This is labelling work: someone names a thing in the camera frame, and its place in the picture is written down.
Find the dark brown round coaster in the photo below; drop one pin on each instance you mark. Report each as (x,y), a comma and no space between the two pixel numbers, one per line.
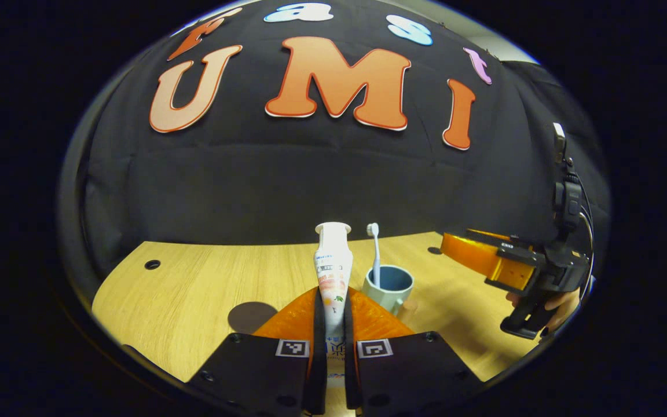
(249,315)

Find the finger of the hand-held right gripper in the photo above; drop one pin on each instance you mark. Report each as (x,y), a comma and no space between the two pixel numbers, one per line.
(478,255)

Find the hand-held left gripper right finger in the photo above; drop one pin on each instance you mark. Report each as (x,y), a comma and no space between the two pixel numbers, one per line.
(348,330)

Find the white toothbrush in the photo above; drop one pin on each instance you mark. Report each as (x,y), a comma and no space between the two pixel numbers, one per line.
(376,255)

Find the black backdrop cloth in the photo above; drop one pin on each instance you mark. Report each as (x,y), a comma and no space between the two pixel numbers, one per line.
(310,179)

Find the wooden desktop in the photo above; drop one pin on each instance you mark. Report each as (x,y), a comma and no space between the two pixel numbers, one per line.
(194,289)

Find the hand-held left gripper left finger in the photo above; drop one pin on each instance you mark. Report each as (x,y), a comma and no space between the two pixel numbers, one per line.
(319,324)

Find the white toothpaste tube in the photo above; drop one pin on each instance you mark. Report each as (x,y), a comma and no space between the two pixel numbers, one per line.
(333,266)

